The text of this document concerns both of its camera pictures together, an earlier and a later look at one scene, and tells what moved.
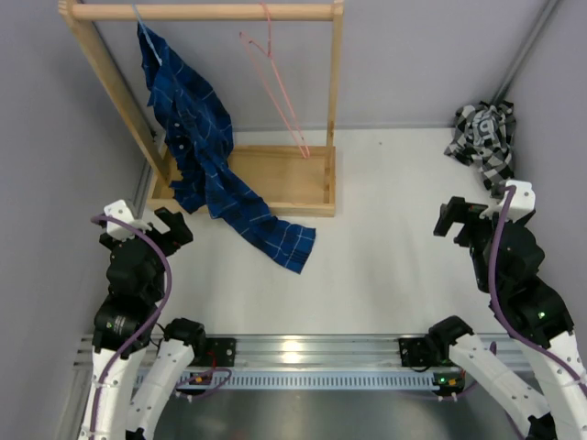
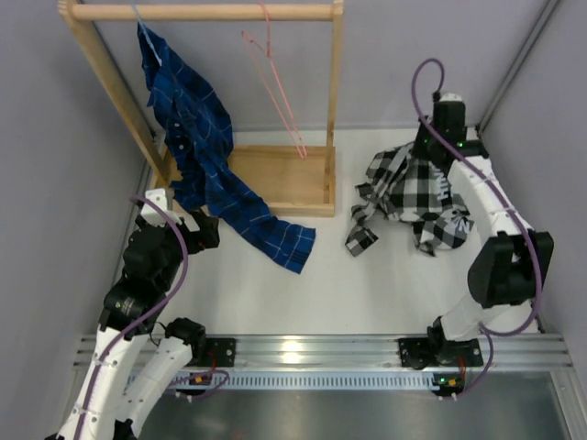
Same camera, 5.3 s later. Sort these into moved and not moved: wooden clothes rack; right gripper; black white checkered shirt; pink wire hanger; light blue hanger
Moved: right gripper; black white checkered shirt
Not moved: light blue hanger; wooden clothes rack; pink wire hanger
